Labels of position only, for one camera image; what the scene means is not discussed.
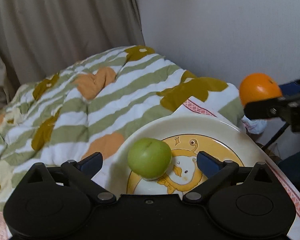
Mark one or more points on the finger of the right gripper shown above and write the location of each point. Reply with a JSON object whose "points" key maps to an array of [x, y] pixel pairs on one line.
{"points": [[290, 89], [266, 109]]}

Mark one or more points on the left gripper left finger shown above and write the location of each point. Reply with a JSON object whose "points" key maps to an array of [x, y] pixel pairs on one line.
{"points": [[80, 175]]}

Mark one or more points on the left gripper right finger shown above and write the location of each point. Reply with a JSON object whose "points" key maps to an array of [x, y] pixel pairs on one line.
{"points": [[218, 173]]}

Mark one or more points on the large orange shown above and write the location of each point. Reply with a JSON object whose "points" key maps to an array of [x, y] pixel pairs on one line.
{"points": [[258, 87]]}

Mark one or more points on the small green apple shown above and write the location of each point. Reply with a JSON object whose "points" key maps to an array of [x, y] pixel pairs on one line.
{"points": [[149, 158]]}

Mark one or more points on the striped floral quilt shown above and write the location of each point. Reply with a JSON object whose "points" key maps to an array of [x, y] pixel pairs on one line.
{"points": [[95, 105]]}

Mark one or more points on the pink floral tablecloth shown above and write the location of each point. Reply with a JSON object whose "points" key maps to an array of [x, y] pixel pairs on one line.
{"points": [[285, 179]]}

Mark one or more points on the beige curtain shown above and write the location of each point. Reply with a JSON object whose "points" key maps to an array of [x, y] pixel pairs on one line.
{"points": [[40, 37]]}

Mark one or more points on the black chair frame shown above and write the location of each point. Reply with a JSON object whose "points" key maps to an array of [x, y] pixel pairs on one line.
{"points": [[275, 137]]}

